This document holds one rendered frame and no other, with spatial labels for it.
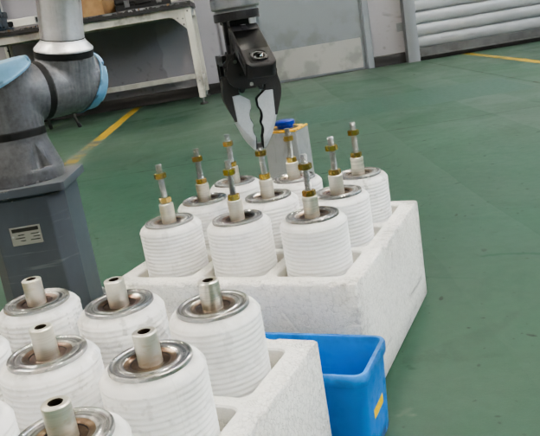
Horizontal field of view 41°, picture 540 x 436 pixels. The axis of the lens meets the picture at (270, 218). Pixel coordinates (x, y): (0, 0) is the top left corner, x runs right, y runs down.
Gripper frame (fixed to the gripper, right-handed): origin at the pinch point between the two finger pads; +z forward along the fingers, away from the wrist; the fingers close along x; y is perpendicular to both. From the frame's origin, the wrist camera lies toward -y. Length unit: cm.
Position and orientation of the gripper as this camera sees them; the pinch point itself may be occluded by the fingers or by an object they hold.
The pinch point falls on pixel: (260, 141)
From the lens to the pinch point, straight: 113.7
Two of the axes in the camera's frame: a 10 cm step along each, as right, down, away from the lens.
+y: -2.4, -2.2, 9.4
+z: 1.6, 9.5, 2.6
